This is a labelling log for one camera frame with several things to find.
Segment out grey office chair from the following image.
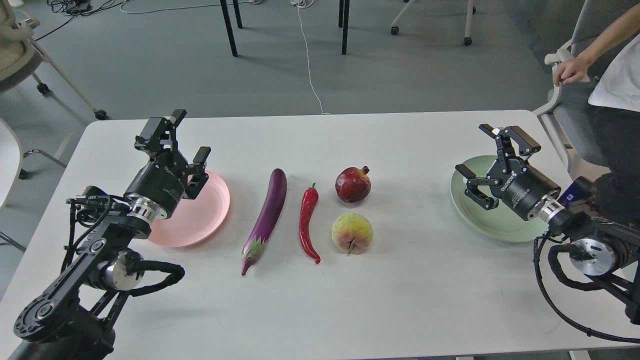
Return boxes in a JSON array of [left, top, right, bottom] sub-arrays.
[[534, 0, 629, 171]]

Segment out white chair base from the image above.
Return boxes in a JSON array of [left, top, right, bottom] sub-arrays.
[[390, 0, 477, 47]]

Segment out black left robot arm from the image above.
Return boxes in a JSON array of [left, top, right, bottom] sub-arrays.
[[9, 109, 211, 360]]

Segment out purple eggplant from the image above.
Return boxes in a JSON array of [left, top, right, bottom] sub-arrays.
[[241, 168, 287, 276]]

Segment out black cables on floor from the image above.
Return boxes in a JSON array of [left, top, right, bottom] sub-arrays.
[[34, 0, 221, 42]]

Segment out yellow pink apple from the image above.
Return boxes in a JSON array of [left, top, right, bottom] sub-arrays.
[[331, 212, 374, 255]]

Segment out person in white shirt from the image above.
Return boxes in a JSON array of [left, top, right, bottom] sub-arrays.
[[589, 36, 640, 227]]

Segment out white cable on floor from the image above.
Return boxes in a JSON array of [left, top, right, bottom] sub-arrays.
[[291, 0, 332, 116]]

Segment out person's forearm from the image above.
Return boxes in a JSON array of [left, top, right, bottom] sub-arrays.
[[578, 4, 640, 67]]

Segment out pink plate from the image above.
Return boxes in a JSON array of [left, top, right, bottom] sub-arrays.
[[148, 170, 231, 248]]

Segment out red chili pepper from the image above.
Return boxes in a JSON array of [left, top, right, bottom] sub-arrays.
[[298, 182, 322, 264]]

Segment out green plate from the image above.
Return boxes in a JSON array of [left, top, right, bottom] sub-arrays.
[[450, 170, 548, 244]]

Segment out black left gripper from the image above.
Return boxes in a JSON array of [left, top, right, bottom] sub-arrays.
[[125, 109, 211, 220]]

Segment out red pomegranate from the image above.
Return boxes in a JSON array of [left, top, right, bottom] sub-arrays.
[[334, 166, 371, 204]]

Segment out person's hand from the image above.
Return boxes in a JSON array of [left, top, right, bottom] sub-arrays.
[[552, 56, 594, 87]]

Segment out beige office chair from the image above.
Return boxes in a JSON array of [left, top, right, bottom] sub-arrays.
[[0, 0, 108, 121]]

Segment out black table leg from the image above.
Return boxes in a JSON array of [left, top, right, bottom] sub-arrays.
[[219, 0, 243, 58], [337, 0, 351, 56]]

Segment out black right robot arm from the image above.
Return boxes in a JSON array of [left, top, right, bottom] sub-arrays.
[[455, 123, 640, 344]]

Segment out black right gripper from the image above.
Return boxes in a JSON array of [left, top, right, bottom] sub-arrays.
[[455, 123, 561, 221]]

